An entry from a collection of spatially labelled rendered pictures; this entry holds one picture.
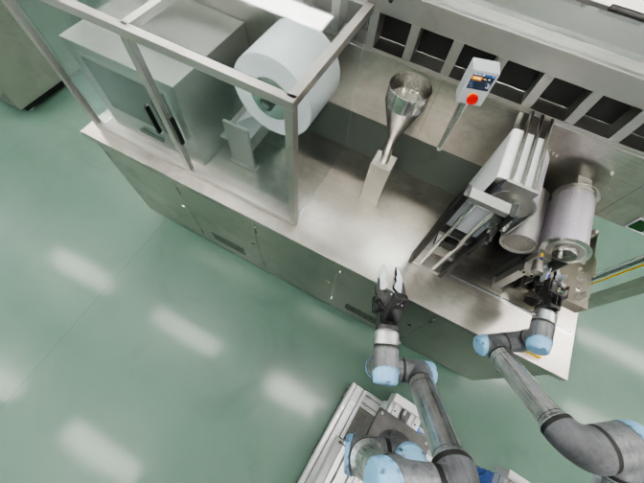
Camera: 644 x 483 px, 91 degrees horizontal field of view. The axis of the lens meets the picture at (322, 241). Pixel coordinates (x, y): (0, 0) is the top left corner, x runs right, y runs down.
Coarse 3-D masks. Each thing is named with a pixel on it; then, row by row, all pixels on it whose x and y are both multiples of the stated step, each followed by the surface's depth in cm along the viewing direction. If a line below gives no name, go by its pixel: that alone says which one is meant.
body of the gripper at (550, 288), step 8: (544, 280) 120; (552, 280) 116; (544, 288) 117; (552, 288) 115; (560, 288) 116; (568, 288) 115; (544, 296) 118; (552, 296) 116; (560, 296) 114; (544, 304) 117; (552, 304) 112; (560, 304) 112
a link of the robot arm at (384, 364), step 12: (384, 348) 93; (396, 348) 94; (372, 360) 96; (384, 360) 91; (396, 360) 92; (372, 372) 93; (384, 372) 90; (396, 372) 91; (384, 384) 92; (396, 384) 91
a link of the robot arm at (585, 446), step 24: (480, 336) 118; (504, 336) 118; (504, 360) 109; (528, 384) 99; (528, 408) 97; (552, 408) 92; (552, 432) 87; (576, 432) 84; (600, 432) 83; (576, 456) 83; (600, 456) 80
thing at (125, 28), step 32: (64, 0) 98; (160, 0) 101; (32, 32) 122; (128, 32) 93; (352, 32) 101; (192, 64) 92; (320, 64) 92; (288, 96) 86; (160, 128) 134; (288, 128) 94; (288, 160) 107; (288, 192) 125
